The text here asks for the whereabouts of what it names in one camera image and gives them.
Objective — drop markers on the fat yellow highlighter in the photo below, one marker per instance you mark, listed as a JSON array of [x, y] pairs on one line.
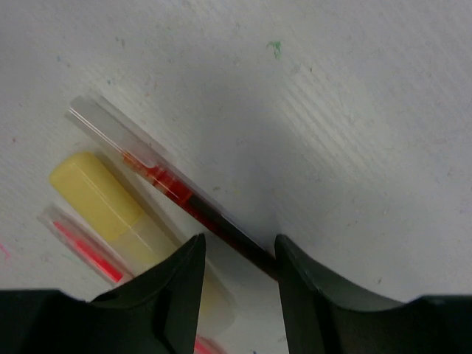
[[111, 211]]

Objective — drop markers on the dark red pen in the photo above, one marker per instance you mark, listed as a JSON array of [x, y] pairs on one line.
[[142, 154]]

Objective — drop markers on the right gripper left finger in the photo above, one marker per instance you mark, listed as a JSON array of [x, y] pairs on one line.
[[156, 312]]

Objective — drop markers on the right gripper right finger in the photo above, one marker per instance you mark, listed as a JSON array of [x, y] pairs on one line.
[[324, 312]]

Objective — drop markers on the pink red pen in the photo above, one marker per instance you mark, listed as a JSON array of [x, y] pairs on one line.
[[116, 270]]

